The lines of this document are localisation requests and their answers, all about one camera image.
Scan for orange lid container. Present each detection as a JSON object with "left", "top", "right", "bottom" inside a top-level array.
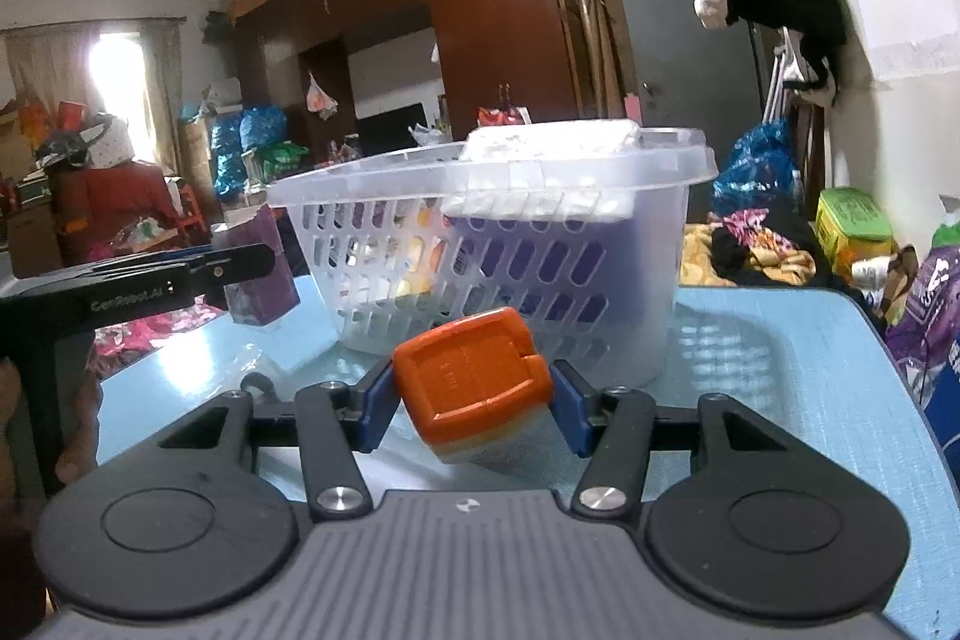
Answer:
[{"left": 392, "top": 306, "right": 556, "bottom": 465}]

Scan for grey door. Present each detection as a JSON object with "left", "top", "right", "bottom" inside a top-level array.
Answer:
[{"left": 585, "top": 0, "right": 781, "bottom": 131}]

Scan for white plastic lattice basket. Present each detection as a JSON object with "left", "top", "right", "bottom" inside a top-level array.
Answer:
[{"left": 266, "top": 120, "right": 721, "bottom": 386}]

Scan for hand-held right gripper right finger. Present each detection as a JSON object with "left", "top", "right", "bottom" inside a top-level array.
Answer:
[{"left": 550, "top": 356, "right": 800, "bottom": 521}]

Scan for white tissue pack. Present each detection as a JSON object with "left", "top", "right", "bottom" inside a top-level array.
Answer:
[{"left": 461, "top": 119, "right": 646, "bottom": 163}]

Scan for orange white plastic bag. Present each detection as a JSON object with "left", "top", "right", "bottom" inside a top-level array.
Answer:
[{"left": 478, "top": 106, "right": 535, "bottom": 128}]

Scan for window curtain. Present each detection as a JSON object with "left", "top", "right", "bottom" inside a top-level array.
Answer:
[{"left": 4, "top": 21, "right": 185, "bottom": 161}]

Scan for blue plastic bag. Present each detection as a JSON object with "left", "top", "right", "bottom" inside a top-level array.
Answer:
[
  {"left": 712, "top": 119, "right": 803, "bottom": 214},
  {"left": 212, "top": 106, "right": 290, "bottom": 200}
]

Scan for purple patterned bag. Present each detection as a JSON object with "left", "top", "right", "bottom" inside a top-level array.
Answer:
[{"left": 885, "top": 220, "right": 960, "bottom": 386}]

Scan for red cloth pile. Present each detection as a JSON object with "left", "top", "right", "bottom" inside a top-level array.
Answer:
[{"left": 52, "top": 160, "right": 181, "bottom": 266}]

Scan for green carton box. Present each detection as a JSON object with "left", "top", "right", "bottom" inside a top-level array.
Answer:
[{"left": 814, "top": 188, "right": 897, "bottom": 281}]

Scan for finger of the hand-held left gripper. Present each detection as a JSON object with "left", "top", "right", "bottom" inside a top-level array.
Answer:
[
  {"left": 187, "top": 244, "right": 277, "bottom": 296},
  {"left": 75, "top": 246, "right": 226, "bottom": 281}
]

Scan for small white red plastic bag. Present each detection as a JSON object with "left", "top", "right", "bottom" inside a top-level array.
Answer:
[{"left": 304, "top": 72, "right": 338, "bottom": 120}]

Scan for floral blanket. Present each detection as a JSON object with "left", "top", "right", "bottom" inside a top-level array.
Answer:
[{"left": 679, "top": 209, "right": 818, "bottom": 289}]

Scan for metal walking frame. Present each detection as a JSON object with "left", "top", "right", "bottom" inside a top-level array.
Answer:
[{"left": 761, "top": 29, "right": 797, "bottom": 124}]

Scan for person's left hand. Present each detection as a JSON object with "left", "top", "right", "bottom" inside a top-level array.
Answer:
[{"left": 56, "top": 374, "right": 104, "bottom": 487}]

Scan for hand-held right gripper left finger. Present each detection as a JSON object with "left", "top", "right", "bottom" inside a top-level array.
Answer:
[{"left": 154, "top": 356, "right": 398, "bottom": 522}]

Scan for blue shopping bag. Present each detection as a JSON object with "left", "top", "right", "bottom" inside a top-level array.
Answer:
[{"left": 921, "top": 340, "right": 960, "bottom": 461}]

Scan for purple white pack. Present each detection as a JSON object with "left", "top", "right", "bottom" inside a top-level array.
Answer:
[{"left": 442, "top": 190, "right": 638, "bottom": 341}]

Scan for brown wooden wardrobe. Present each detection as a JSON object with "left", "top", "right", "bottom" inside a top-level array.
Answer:
[{"left": 225, "top": 0, "right": 582, "bottom": 161}]

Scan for wooden sticks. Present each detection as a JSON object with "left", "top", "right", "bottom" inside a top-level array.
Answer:
[{"left": 559, "top": 0, "right": 625, "bottom": 120}]

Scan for black television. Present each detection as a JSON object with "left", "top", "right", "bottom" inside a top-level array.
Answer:
[{"left": 352, "top": 100, "right": 430, "bottom": 157}]

